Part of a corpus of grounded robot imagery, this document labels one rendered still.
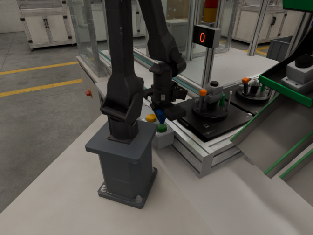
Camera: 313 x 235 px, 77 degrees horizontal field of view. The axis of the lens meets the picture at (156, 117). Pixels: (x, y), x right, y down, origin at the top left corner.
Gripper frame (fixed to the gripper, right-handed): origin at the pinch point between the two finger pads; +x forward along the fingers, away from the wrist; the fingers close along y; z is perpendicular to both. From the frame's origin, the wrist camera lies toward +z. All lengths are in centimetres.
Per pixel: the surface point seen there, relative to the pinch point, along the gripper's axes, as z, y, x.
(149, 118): -1.6, 6.3, 4.3
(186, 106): 15.8, 6.1, 4.6
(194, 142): 4.9, -12.2, 5.5
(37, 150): -58, 137, 101
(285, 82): 12.5, -28.4, -20.3
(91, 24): 1, 80, -17
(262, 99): 44.5, -8.0, 2.7
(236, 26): 458, 343, 66
